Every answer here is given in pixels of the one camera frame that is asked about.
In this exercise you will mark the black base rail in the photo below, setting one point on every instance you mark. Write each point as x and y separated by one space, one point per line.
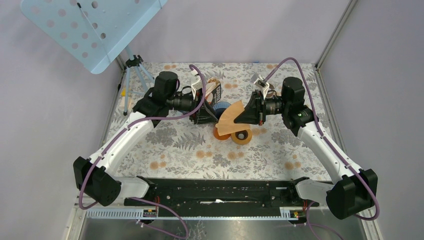
225 198

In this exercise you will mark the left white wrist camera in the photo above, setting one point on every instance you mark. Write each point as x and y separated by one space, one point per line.
197 84

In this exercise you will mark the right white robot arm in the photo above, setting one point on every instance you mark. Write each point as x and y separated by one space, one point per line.
353 189

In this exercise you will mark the clear glass carafe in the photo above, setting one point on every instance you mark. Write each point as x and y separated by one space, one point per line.
271 91

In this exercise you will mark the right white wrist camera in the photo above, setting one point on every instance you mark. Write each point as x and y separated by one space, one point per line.
259 81

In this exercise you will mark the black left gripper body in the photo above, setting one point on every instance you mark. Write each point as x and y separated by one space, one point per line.
182 102

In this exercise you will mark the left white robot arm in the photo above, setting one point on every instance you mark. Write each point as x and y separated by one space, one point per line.
95 176

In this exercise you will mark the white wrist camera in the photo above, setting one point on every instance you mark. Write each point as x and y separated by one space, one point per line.
259 81
197 84

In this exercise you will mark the blue glass dripper cone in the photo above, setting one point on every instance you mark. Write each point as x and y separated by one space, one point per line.
220 107

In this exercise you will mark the orange glass carafe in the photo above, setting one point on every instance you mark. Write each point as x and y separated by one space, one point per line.
220 137

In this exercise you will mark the orange coffee filter box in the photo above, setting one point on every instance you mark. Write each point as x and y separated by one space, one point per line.
213 91

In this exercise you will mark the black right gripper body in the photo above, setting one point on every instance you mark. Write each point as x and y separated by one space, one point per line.
274 106

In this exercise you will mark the light blue music stand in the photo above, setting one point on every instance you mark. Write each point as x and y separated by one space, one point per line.
95 32

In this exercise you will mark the floral tablecloth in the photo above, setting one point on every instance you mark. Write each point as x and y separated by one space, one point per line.
180 149

